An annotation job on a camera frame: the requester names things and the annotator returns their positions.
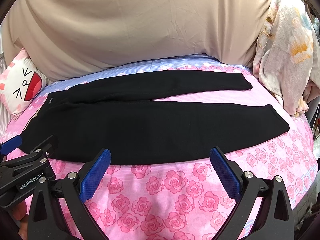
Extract black pants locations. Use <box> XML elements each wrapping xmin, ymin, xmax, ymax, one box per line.
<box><xmin>20</xmin><ymin>70</ymin><xmax>290</xmax><ymax>165</ymax></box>

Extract white cat face pillow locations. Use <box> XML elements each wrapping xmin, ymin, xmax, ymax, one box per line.
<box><xmin>1</xmin><ymin>48</ymin><xmax>49</xmax><ymax>120</ymax></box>

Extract beige curtain sheet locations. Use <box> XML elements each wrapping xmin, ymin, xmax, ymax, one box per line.
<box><xmin>1</xmin><ymin>0</ymin><xmax>271</xmax><ymax>81</ymax></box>

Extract floral cream blanket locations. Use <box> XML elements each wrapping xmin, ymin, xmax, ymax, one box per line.
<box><xmin>253</xmin><ymin>0</ymin><xmax>319</xmax><ymax>116</ymax></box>

